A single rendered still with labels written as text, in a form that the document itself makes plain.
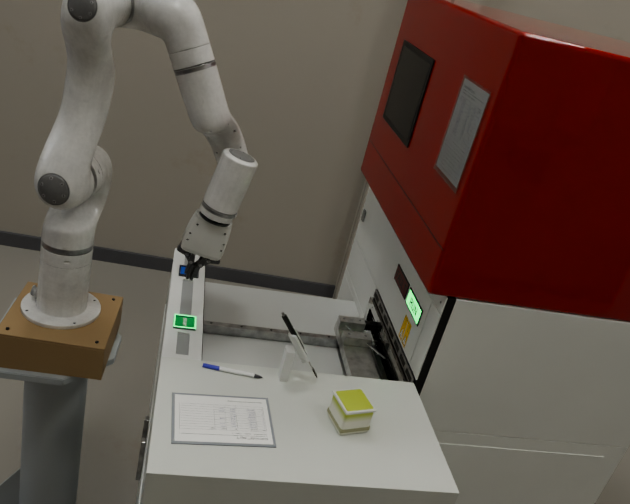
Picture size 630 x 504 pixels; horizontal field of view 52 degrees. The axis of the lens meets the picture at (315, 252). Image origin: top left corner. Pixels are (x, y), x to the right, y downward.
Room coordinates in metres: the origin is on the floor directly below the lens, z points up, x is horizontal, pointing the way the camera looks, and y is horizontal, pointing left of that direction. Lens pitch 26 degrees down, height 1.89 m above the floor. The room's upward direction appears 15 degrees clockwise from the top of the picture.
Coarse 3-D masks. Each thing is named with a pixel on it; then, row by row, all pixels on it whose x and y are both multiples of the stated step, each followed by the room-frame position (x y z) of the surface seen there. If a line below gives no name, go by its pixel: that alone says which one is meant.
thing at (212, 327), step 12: (204, 324) 1.53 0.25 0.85; (216, 324) 1.54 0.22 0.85; (228, 324) 1.56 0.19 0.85; (240, 336) 1.55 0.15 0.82; (252, 336) 1.56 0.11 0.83; (264, 336) 1.57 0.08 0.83; (276, 336) 1.58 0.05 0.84; (288, 336) 1.59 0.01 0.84; (300, 336) 1.60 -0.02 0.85; (312, 336) 1.61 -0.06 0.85; (324, 336) 1.62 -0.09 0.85
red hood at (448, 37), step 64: (448, 0) 1.85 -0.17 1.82; (448, 64) 1.63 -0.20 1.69; (512, 64) 1.33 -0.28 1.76; (576, 64) 1.36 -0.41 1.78; (384, 128) 1.98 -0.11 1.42; (448, 128) 1.51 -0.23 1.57; (512, 128) 1.34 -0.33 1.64; (576, 128) 1.37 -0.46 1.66; (384, 192) 1.81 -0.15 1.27; (448, 192) 1.40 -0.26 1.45; (512, 192) 1.35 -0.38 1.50; (576, 192) 1.39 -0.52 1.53; (448, 256) 1.33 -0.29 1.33; (512, 256) 1.37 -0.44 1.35; (576, 256) 1.41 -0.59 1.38
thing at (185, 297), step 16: (176, 256) 1.67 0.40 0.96; (176, 272) 1.58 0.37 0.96; (176, 288) 1.50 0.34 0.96; (192, 288) 1.52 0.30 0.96; (176, 304) 1.42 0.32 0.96; (192, 304) 1.44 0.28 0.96; (176, 336) 1.28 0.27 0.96; (192, 336) 1.30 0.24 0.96; (160, 352) 1.37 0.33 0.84; (176, 352) 1.23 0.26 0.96; (192, 352) 1.24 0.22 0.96
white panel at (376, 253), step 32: (384, 224) 1.87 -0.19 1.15; (352, 256) 2.09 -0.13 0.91; (384, 256) 1.79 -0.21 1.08; (352, 288) 1.99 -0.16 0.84; (384, 288) 1.71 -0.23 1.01; (416, 288) 1.51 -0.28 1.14; (448, 320) 1.34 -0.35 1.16; (384, 352) 1.59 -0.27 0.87; (416, 352) 1.39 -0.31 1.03; (416, 384) 1.34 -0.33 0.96
